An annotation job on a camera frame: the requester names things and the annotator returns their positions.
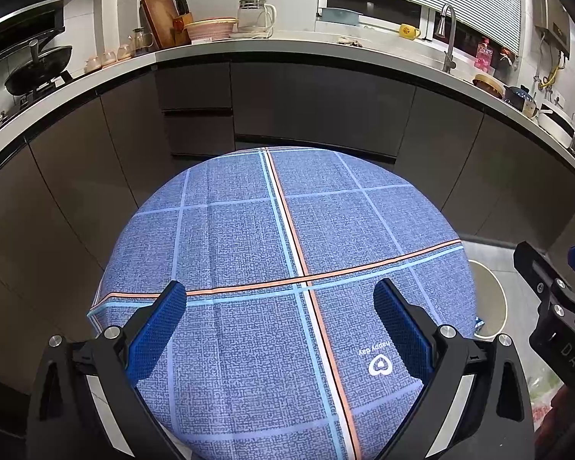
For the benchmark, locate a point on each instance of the blue white snack bag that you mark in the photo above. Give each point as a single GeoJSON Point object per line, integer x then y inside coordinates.
{"type": "Point", "coordinates": [479, 323]}

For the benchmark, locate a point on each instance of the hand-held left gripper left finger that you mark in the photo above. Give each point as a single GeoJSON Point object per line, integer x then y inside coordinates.
{"type": "Point", "coordinates": [155, 330]}

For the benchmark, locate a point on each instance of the black gas stove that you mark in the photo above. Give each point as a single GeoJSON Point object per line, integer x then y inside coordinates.
{"type": "Point", "coordinates": [33, 92]}

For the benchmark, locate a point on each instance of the glass electric kettle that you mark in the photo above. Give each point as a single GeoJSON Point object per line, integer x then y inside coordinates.
{"type": "Point", "coordinates": [251, 17]}

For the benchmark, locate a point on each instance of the glass jar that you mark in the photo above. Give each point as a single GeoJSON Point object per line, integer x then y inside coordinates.
{"type": "Point", "coordinates": [143, 42]}

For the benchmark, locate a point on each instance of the beige round bin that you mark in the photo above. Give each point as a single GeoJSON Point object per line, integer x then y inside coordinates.
{"type": "Point", "coordinates": [491, 297]}

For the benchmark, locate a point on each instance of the blue checked tablecloth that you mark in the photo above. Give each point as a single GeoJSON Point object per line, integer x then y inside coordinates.
{"type": "Point", "coordinates": [249, 249]}

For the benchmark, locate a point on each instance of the yellow mug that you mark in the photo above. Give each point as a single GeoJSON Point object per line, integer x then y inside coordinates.
{"type": "Point", "coordinates": [407, 32]}

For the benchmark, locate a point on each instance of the pink woven basket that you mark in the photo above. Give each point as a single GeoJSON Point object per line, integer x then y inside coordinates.
{"type": "Point", "coordinates": [211, 29]}

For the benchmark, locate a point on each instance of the black wok with lid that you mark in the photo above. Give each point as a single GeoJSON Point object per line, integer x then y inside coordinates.
{"type": "Point", "coordinates": [38, 67]}

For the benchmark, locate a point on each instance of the blue cooking pot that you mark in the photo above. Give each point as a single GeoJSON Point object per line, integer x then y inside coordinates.
{"type": "Point", "coordinates": [520, 99]}

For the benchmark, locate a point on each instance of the black range hood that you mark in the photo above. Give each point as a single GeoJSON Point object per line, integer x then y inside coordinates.
{"type": "Point", "coordinates": [24, 19]}

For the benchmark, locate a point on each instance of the bamboo steamer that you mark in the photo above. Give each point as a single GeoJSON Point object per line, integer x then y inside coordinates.
{"type": "Point", "coordinates": [488, 84]}

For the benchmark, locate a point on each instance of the silver water heater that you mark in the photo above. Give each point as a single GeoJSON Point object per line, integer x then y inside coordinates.
{"type": "Point", "coordinates": [551, 14]}

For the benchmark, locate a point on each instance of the white kitchen countertop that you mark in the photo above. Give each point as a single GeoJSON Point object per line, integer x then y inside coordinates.
{"type": "Point", "coordinates": [292, 45]}

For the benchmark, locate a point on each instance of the pink bottle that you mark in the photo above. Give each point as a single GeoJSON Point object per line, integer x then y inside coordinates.
{"type": "Point", "coordinates": [484, 55]}

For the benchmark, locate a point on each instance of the wooden cutting board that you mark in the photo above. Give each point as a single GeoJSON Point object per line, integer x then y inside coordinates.
{"type": "Point", "coordinates": [158, 21]}

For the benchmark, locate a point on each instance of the small pink cup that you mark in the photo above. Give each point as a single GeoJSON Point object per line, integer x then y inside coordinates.
{"type": "Point", "coordinates": [109, 60]}
{"type": "Point", "coordinates": [93, 64]}
{"type": "Point", "coordinates": [125, 52]}

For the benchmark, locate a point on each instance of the red printed plastic bag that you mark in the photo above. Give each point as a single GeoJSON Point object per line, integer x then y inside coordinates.
{"type": "Point", "coordinates": [544, 409]}

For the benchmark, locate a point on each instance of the white frying pan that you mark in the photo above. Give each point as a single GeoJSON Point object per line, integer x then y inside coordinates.
{"type": "Point", "coordinates": [558, 122]}

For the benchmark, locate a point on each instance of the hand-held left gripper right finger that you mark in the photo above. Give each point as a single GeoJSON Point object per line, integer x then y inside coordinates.
{"type": "Point", "coordinates": [402, 335]}

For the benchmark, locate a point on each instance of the wooden knife block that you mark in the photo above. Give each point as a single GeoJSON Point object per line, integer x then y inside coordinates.
{"type": "Point", "coordinates": [181, 26]}

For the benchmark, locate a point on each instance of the dark kitchen cabinets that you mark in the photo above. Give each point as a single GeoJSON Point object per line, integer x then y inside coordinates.
{"type": "Point", "coordinates": [316, 100]}

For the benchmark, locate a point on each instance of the steel kitchen faucet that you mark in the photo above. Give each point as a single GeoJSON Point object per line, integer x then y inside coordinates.
{"type": "Point", "coordinates": [449, 52]}

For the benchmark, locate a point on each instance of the crumpled dish rag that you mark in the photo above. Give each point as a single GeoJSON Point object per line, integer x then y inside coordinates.
{"type": "Point", "coordinates": [350, 42]}

